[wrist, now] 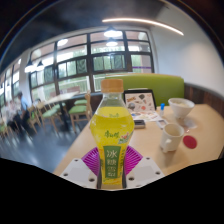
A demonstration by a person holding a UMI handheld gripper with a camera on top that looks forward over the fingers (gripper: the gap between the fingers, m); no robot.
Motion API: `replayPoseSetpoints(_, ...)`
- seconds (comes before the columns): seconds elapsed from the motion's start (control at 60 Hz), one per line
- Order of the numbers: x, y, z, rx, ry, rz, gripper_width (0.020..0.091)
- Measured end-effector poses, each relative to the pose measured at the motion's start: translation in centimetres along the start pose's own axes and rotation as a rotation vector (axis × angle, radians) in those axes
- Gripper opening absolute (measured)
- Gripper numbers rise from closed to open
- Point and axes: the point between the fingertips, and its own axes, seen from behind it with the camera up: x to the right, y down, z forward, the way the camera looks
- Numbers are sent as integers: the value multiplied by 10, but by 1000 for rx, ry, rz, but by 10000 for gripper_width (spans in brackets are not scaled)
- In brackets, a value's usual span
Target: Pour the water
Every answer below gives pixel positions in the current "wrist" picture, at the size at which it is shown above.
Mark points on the printed paper sheet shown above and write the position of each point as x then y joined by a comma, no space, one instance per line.
146,116

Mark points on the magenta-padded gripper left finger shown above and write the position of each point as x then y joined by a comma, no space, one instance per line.
80,171

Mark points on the large black-framed window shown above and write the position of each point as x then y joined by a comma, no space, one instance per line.
103,63

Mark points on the flat round red coaster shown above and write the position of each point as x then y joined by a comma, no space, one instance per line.
190,142

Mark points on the sticker-covered black tablet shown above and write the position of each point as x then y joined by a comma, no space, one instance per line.
140,101

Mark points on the long curved ceiling light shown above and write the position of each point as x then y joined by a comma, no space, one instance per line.
143,22

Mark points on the small dark box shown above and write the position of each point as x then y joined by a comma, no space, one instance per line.
139,124

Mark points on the small blue-capped bottle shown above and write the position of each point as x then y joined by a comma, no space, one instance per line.
162,110

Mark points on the person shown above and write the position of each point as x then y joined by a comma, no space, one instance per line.
8,113
23,105

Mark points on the group of green-seated wooden chairs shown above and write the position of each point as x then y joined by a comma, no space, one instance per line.
78,109

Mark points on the group of pendant lamps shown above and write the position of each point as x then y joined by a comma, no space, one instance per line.
112,33

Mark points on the yellow drink bottle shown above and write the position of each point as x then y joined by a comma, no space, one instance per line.
112,133

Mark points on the white ribbed mug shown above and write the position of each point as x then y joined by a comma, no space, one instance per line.
171,136

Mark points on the white bowl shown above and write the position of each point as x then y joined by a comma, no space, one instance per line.
181,107

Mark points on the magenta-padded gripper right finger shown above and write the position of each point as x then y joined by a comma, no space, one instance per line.
145,171

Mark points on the green upholstered bench backrest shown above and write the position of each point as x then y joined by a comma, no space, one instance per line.
163,86

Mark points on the wooden dining table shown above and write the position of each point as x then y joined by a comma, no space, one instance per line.
61,97

